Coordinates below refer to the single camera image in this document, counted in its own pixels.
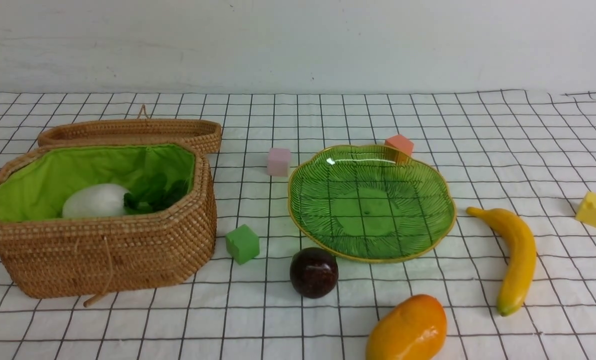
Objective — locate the yellow toy banana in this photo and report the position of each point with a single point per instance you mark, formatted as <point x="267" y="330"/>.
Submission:
<point x="521" y="245"/>

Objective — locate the orange toy mango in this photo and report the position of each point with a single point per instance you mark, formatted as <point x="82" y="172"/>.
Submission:
<point x="416" y="329"/>

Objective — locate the green glass leaf plate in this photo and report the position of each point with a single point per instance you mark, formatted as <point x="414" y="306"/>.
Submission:
<point x="371" y="203"/>

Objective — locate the pink foam cube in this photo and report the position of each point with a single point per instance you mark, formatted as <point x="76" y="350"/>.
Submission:
<point x="279" y="162"/>

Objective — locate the orange foam cube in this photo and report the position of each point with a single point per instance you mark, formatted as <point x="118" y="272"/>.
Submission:
<point x="401" y="143"/>

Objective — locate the dark red toy passionfruit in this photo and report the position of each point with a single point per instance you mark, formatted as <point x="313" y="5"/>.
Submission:
<point x="313" y="272"/>

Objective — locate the white toy radish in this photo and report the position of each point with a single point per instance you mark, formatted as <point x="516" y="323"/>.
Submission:
<point x="100" y="200"/>

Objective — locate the yellow foam cube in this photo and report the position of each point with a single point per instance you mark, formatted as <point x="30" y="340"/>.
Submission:
<point x="586" y="210"/>

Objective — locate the white grid tablecloth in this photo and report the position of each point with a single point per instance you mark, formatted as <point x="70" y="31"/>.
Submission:
<point x="533" y="154"/>

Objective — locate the woven rattan basket green lining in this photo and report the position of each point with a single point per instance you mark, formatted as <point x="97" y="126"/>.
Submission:
<point x="49" y="256"/>

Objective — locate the woven rattan basket lid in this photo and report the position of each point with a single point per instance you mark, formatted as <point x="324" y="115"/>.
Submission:
<point x="203" y="135"/>

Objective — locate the orange toy carrot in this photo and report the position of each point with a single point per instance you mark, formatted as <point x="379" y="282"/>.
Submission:
<point x="154" y="194"/>

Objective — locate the green foam cube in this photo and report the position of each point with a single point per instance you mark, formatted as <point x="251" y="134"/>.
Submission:
<point x="243" y="244"/>

